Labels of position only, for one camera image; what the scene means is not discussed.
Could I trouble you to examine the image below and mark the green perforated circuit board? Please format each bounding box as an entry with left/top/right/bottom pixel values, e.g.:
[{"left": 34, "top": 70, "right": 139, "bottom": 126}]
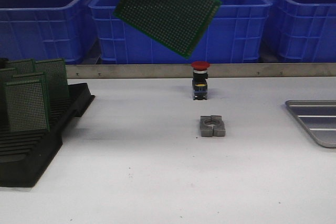
[
  {"left": 4, "top": 79, "right": 50, "bottom": 132},
  {"left": 113, "top": 0, "right": 222, "bottom": 59},
  {"left": 12, "top": 72, "right": 47, "bottom": 82}
]

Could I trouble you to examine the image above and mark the rear right green circuit board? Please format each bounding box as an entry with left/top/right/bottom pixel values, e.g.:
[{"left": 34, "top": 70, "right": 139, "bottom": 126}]
[{"left": 35, "top": 58, "right": 70, "bottom": 101}]

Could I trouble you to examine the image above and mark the rear left green circuit board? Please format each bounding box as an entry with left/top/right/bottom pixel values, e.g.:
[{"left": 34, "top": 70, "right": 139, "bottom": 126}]
[{"left": 5, "top": 59, "right": 35, "bottom": 74}]

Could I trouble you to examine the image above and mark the left middle green circuit board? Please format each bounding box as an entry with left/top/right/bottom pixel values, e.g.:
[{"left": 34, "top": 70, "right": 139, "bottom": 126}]
[{"left": 1, "top": 68, "right": 17, "bottom": 131}]

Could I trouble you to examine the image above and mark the black slotted board rack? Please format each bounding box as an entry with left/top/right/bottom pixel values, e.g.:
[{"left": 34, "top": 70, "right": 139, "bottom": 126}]
[{"left": 1, "top": 83, "right": 95, "bottom": 188}]

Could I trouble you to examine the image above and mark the metal tray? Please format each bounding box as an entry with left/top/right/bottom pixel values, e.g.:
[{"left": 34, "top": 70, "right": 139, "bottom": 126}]
[{"left": 285, "top": 100, "right": 335, "bottom": 148}]

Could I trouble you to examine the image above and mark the left blue plastic bin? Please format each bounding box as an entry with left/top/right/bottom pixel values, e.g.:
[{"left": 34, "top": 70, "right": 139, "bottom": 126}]
[{"left": 1, "top": 0, "right": 97, "bottom": 64}]

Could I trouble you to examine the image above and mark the blue plastic bin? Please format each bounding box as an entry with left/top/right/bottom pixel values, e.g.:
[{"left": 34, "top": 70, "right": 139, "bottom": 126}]
[
  {"left": 262, "top": 0, "right": 335, "bottom": 63},
  {"left": 89, "top": 0, "right": 271, "bottom": 65},
  {"left": 1, "top": 0, "right": 97, "bottom": 64}
]

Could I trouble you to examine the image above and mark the center blue plastic bin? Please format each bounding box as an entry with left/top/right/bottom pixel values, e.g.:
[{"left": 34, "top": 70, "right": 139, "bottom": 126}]
[{"left": 89, "top": 0, "right": 271, "bottom": 65}]

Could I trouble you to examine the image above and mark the red emergency stop button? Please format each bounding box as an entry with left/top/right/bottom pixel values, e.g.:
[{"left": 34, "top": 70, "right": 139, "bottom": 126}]
[{"left": 191, "top": 61, "right": 210, "bottom": 100}]

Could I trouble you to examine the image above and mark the grey split clamp block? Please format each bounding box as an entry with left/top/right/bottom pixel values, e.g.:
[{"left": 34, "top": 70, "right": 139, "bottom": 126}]
[{"left": 199, "top": 115, "right": 226, "bottom": 137}]

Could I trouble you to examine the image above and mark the right blue plastic bin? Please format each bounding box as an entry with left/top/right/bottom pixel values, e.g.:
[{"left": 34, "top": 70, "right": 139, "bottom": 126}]
[{"left": 262, "top": 0, "right": 335, "bottom": 63}]

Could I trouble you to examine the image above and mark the metal table edge rail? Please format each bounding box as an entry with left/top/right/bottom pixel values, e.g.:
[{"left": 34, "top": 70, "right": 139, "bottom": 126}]
[{"left": 66, "top": 63, "right": 335, "bottom": 79}]

